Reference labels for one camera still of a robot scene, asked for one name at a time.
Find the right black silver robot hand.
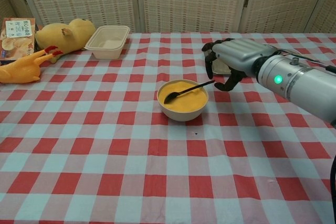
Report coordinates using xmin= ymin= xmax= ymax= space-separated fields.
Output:
xmin=201 ymin=37 xmax=276 ymax=91

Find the black spoon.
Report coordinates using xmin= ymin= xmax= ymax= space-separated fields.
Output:
xmin=163 ymin=79 xmax=216 ymax=105

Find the rectangular metal tray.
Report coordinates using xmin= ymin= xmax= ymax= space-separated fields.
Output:
xmin=204 ymin=50 xmax=232 ymax=76

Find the cream round bowl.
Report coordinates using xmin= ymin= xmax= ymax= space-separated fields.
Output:
xmin=156 ymin=79 xmax=209 ymax=122

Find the beige rectangular food container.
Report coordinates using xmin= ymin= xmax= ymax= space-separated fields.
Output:
xmin=83 ymin=25 xmax=131 ymax=60

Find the red white checkered tablecloth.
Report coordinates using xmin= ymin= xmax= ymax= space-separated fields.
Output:
xmin=0 ymin=31 xmax=336 ymax=224

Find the yellow plush toy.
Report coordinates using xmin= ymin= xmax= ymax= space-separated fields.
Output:
xmin=35 ymin=18 xmax=97 ymax=64

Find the yellow rubber chicken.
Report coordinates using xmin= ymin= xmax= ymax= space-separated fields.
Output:
xmin=0 ymin=45 xmax=64 ymax=84

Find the snack box with white label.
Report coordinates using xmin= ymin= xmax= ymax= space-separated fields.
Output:
xmin=0 ymin=18 xmax=37 ymax=66

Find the thick black cable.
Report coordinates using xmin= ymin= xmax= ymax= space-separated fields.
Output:
xmin=330 ymin=153 xmax=336 ymax=224

